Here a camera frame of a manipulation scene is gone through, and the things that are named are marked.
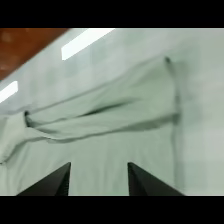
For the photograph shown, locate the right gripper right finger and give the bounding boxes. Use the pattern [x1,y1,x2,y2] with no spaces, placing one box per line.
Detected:
[127,162,185,197]

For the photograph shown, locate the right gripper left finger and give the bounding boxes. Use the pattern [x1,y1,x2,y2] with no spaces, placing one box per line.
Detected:
[16,162,72,197]

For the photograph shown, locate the pale green shirt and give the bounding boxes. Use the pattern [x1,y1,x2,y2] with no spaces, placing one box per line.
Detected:
[0,55,184,197]

